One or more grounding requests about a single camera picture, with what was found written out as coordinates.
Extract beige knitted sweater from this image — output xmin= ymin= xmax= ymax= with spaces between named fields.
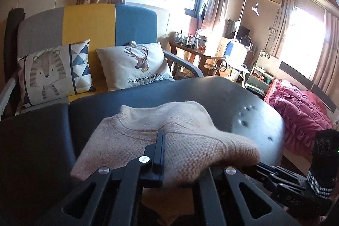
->
xmin=71 ymin=101 xmax=260 ymax=188

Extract pink ruffled bedspread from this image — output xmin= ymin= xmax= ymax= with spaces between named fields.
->
xmin=264 ymin=79 xmax=333 ymax=157

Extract deer print cushion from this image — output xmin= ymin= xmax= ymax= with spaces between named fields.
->
xmin=96 ymin=42 xmax=172 ymax=91

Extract wooden side table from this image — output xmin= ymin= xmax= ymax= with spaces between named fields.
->
xmin=169 ymin=41 xmax=228 ymax=76

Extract tiger print cushion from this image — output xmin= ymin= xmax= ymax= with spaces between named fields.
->
xmin=17 ymin=40 xmax=95 ymax=108

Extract small desk fan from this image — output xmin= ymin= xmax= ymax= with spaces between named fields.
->
xmin=240 ymin=35 xmax=252 ymax=50

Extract grey yellow blue sofa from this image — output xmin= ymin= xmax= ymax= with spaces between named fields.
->
xmin=0 ymin=3 xmax=205 ymax=121

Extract right window curtain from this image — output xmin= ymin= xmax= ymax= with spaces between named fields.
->
xmin=267 ymin=0 xmax=295 ymax=58

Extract white floor lamp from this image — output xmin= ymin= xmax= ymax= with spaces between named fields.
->
xmin=233 ymin=0 xmax=246 ymax=40

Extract white wall hanger hook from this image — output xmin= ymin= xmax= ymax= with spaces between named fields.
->
xmin=252 ymin=2 xmax=259 ymax=16

